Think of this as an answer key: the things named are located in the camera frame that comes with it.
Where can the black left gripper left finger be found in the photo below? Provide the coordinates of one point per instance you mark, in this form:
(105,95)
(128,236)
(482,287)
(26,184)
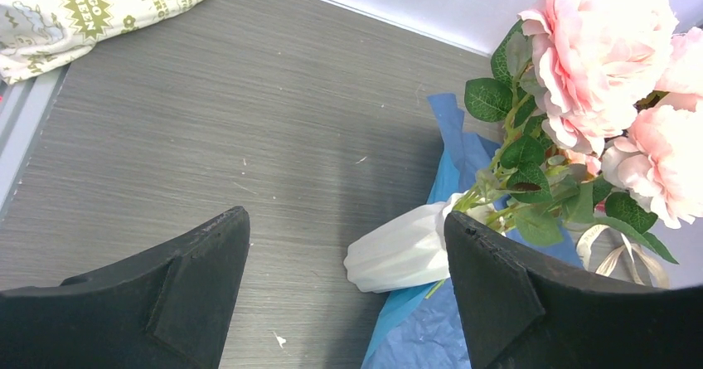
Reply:
(169,306)

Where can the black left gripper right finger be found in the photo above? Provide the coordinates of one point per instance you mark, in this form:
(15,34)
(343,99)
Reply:
(520,308)

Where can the blue wrapping paper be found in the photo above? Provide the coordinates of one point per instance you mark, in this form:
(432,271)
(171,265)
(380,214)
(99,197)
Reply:
(420,327)

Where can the beige printed ribbon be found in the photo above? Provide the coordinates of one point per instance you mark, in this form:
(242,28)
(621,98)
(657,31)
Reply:
(630,252)

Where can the pink flower stem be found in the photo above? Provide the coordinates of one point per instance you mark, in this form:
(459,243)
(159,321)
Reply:
(650,173)
(583,70)

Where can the white ribbed vase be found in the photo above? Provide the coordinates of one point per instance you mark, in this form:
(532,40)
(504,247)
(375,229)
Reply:
(407,251)

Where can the patterned cream cloth bag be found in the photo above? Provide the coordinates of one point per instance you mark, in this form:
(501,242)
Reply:
(38,36)

